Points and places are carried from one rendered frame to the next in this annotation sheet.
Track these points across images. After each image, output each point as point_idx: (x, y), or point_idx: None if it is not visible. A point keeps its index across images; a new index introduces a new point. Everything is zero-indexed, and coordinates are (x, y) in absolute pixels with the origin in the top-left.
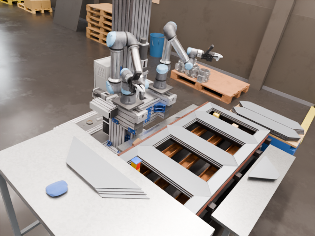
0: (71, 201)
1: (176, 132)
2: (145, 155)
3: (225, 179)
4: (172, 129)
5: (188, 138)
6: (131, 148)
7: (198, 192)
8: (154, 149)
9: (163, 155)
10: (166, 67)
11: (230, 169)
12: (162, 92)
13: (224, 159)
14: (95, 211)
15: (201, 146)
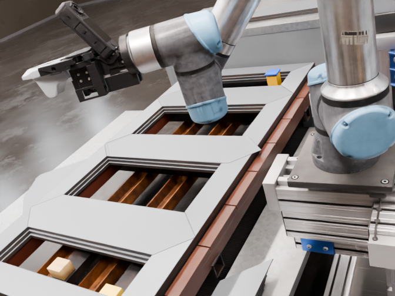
0: (288, 0)
1: (229, 145)
2: (267, 90)
3: (134, 119)
4: (243, 147)
5: (200, 145)
6: (303, 93)
7: (174, 94)
8: (257, 102)
9: (237, 102)
10: (313, 70)
11: (121, 133)
12: (308, 136)
13: (126, 142)
14: (261, 7)
15: (170, 144)
